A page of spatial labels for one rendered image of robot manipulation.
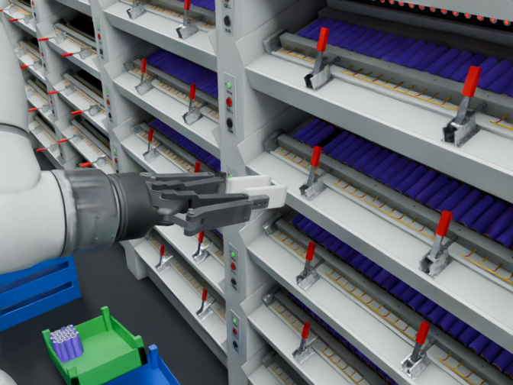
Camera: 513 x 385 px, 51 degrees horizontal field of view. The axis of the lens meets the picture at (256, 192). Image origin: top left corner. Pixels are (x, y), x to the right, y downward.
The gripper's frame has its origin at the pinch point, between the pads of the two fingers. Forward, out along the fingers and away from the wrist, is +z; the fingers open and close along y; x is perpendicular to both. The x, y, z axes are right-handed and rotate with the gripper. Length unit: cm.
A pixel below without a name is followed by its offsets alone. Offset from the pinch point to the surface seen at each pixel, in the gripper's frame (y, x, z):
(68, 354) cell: -73, -82, 3
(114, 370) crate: -54, -75, 8
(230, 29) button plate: -34.3, 16.3, 15.0
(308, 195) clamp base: -11.3, -7.3, 20.9
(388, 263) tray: 7.8, -10.5, 21.7
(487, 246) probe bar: 19.0, -2.2, 26.0
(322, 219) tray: -7.3, -10.2, 21.5
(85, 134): -150, -43, 32
